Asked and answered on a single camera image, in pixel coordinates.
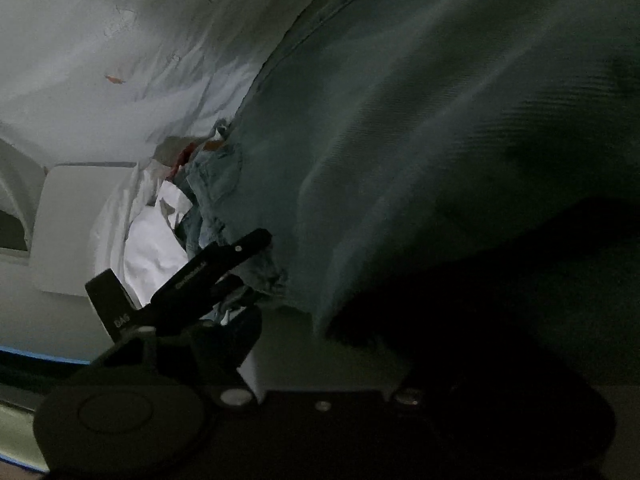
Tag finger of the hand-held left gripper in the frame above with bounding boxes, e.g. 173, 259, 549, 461
215, 228, 274, 282

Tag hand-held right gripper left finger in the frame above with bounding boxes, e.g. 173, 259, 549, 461
75, 309, 264, 412

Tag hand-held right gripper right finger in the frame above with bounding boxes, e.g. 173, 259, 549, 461
392, 376, 451, 413

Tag light blue denim jeans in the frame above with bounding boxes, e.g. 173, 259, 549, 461
175, 0, 640, 391

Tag white cloth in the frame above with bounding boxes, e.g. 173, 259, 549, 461
95, 160, 232, 322

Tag white carrot print sheet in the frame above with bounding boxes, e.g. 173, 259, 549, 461
0, 0, 353, 173

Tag green frame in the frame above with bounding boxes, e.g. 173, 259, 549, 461
0, 401, 52, 474

